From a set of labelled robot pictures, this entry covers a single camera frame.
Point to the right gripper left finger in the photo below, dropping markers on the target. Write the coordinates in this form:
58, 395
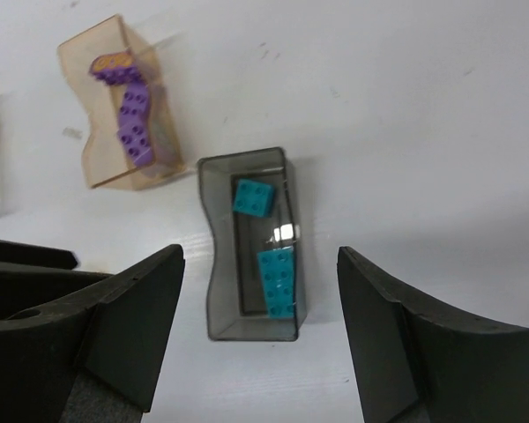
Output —
94, 355

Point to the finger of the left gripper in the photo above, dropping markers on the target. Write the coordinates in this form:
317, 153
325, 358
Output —
32, 275

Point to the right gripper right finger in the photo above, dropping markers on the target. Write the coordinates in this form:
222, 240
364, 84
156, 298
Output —
416, 356

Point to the teal lego brick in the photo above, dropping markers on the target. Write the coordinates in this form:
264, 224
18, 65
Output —
277, 271

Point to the purple curved lego brick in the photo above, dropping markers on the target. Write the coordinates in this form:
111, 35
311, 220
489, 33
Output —
135, 105

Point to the small teal square lego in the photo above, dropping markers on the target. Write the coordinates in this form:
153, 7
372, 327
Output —
253, 198

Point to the purple printed lego piece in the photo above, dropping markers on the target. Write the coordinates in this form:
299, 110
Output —
115, 69

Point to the smoky grey container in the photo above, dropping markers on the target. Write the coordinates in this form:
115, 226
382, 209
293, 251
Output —
235, 302

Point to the orange transparent container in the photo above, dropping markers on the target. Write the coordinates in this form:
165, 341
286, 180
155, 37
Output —
105, 163

